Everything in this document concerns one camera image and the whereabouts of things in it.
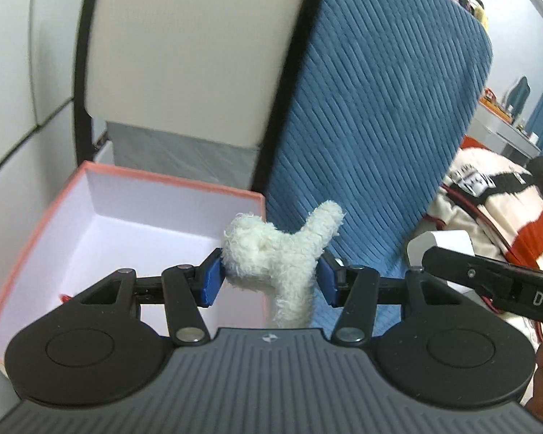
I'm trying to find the blue corduroy bedspread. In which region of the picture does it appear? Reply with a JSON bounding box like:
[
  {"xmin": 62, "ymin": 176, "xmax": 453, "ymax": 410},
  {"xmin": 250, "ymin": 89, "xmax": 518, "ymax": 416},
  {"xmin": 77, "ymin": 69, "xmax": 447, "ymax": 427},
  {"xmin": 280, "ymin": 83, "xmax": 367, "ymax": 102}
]
[{"xmin": 262, "ymin": 0, "xmax": 494, "ymax": 337}]

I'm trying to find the white dresser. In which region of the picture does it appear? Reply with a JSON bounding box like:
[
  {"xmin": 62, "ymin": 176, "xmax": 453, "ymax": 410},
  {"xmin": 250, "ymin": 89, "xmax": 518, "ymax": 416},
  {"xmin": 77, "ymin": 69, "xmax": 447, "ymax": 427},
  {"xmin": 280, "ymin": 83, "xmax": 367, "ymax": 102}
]
[{"xmin": 468, "ymin": 99, "xmax": 543, "ymax": 166}]

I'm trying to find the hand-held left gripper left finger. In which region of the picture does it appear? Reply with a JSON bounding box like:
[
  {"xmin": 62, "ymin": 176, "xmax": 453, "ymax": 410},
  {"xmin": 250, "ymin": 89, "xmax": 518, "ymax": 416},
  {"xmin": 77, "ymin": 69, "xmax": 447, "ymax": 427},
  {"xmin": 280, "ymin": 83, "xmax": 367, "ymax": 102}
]
[{"xmin": 70, "ymin": 248, "xmax": 227, "ymax": 348}]

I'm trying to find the white charger plug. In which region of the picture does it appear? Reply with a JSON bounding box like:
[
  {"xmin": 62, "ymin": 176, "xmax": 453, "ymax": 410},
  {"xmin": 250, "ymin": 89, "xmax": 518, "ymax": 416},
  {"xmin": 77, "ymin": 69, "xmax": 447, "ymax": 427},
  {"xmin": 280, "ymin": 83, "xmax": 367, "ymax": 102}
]
[{"xmin": 406, "ymin": 230, "xmax": 475, "ymax": 281}]

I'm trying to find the white fluffy plush toy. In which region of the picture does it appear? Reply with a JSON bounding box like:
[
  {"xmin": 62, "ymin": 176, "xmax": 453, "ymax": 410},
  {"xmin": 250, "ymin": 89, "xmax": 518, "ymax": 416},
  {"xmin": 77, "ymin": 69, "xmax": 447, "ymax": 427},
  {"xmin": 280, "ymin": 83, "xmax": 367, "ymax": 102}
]
[{"xmin": 221, "ymin": 200, "xmax": 346, "ymax": 330}]

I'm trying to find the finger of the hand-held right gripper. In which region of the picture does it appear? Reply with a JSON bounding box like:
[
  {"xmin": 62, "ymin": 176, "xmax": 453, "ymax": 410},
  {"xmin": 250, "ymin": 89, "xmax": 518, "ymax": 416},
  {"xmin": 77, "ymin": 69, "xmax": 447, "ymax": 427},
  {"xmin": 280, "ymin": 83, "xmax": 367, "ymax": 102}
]
[{"xmin": 422, "ymin": 246, "xmax": 521, "ymax": 312}]

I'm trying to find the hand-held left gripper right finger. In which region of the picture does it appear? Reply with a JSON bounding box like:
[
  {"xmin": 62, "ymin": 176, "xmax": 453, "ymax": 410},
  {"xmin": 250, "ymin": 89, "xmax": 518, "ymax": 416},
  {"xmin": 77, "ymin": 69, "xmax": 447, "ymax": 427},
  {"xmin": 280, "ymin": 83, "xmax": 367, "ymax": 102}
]
[{"xmin": 317, "ymin": 251, "xmax": 471, "ymax": 344}]

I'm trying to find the pink cardboard box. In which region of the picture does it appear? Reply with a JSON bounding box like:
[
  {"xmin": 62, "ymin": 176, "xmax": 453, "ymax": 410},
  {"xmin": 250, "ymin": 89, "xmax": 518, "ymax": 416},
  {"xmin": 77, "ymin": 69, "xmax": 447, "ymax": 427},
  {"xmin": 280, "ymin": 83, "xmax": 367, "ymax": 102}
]
[{"xmin": 0, "ymin": 160, "xmax": 268, "ymax": 365}]

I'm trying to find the cream padded headboard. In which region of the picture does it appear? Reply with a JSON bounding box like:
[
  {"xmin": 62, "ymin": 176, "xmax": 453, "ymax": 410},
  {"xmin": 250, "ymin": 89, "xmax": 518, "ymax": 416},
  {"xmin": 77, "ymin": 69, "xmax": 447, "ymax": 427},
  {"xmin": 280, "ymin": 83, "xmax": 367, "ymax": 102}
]
[{"xmin": 72, "ymin": 0, "xmax": 331, "ymax": 191}]

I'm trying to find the red black cream striped blanket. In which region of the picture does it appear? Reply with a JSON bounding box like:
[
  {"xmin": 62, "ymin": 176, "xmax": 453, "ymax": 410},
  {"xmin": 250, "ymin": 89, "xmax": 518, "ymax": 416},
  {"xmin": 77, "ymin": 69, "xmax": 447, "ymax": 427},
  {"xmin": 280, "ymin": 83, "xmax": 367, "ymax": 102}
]
[{"xmin": 428, "ymin": 135, "xmax": 543, "ymax": 353}]

